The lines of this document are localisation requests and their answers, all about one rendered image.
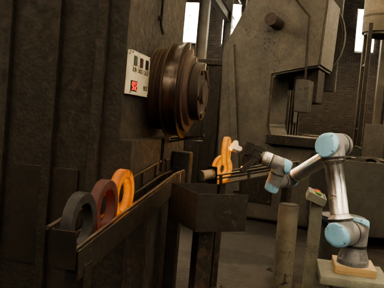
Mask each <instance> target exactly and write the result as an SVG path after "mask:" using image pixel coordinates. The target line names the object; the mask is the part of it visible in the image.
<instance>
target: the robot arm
mask: <svg viewBox="0 0 384 288"><path fill-rule="evenodd" d="M352 149H353V142H352V140H351V138H350V137H349V136H348V135H346V134H342V133H324V134H322V135H320V136H319V137H318V139H317V140H316V142H315V150H316V153H317V154H316V155H315V156H313V157H311V158H310V159H308V160H307V161H305V162H304V163H302V164H300V165H299V166H297V167H296V168H294V169H292V170H291V167H292V165H293V163H292V161H290V160H288V159H286V158H282V157H279V156H277V155H274V154H272V153H270V152H265V151H266V148H264V147H261V146H258V145H256V144H254V143H251V142H249V141H246V142H245V144H244V146H243V149H242V147H240V146H239V144H238V141H233V143H232V144H231V145H230V146H229V150H231V151H233V152H235V153H237V154H240V155H241V156H243V157H246V158H249V159H251V160H250V161H249V162H248V163H247V164H245V165H244V166H241V168H240V170H239V171H240V172H241V173H245V172H246V171H247V169H248V168H249V167H250V166H251V165H253V164H254V163H255V162H256V161H257V160H258V159H260V160H259V163H260V164H262V165H264V166H266V167H269V168H271V171H270V174H269V176H268V178H267V181H266V184H265V189H266V190H267V191H268V192H271V193H277V192H278V190H279V188H284V187H294V186H296V185H297V184H298V183H299V182H300V181H301V180H303V179H305V178H307V177H308V176H310V175H312V174H313V173H315V172H316V171H318V170H320V169H321V168H323V167H325V172H326V182H327V192H328V198H329V207H330V216H329V217H328V219H327V220H328V225H327V227H326V228H325V237H326V240H327V241H328V243H329V244H331V245H332V246H334V247H341V249H340V251H339V253H338V256H337V262H338V263H340V264H342V265H344V266H348V267H353V268H360V269H362V268H367V267H368V266H369V259H368V256H367V241H368V235H369V228H370V227H369V225H370V222H369V221H368V220H366V219H362V218H357V217H352V216H351V215H350V214H349V208H348V203H347V194H346V184H345V175H344V169H343V163H344V161H345V160H346V156H347V155H349V154H350V153H351V151H352ZM258 154H260V155H258ZM290 170H291V171H290Z"/></svg>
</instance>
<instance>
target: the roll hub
mask: <svg viewBox="0 0 384 288"><path fill-rule="evenodd" d="M205 67H206V63H199V62H196V63H195V64H194V65H193V67H192V70H191V73H190V78H189V86H188V95H187V106H188V112H189V117H190V119H191V120H198V121H201V120H202V119H203V118H204V115H205V108H206V107H207V100H208V94H209V89H208V84H209V71H207V70H205ZM201 71H203V75H201ZM198 96H201V98H200V101H198ZM200 114H202V119H201V118H200Z"/></svg>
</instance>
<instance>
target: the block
mask: <svg viewBox="0 0 384 288"><path fill-rule="evenodd" d="M192 164H193V153H192V152H190V151H179V150H177V151H174V152H173V159H172V167H178V168H184V169H185V172H186V174H185V183H191V172H192Z"/></svg>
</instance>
